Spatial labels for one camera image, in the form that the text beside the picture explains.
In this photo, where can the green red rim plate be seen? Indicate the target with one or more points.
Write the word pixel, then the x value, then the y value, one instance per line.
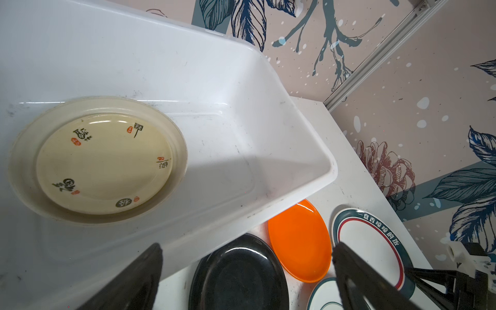
pixel 371 239

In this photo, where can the small cream patterned plate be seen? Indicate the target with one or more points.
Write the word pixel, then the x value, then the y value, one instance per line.
pixel 104 164

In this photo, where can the white plate black emblem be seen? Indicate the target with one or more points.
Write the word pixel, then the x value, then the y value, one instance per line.
pixel 325 296

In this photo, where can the orange plate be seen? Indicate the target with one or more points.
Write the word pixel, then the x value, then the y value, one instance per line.
pixel 300 239

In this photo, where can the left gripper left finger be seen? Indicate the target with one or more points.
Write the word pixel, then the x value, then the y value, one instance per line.
pixel 135 287

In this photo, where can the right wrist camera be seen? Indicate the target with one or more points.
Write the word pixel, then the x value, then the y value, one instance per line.
pixel 472 260

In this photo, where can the large cream bear plate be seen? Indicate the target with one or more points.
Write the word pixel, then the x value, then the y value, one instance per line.
pixel 21 169

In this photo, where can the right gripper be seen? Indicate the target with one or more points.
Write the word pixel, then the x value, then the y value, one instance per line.
pixel 466 292

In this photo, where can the white plastic bin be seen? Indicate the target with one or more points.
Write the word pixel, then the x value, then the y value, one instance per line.
pixel 251 152

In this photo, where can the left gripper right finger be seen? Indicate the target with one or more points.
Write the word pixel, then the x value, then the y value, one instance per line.
pixel 361 287

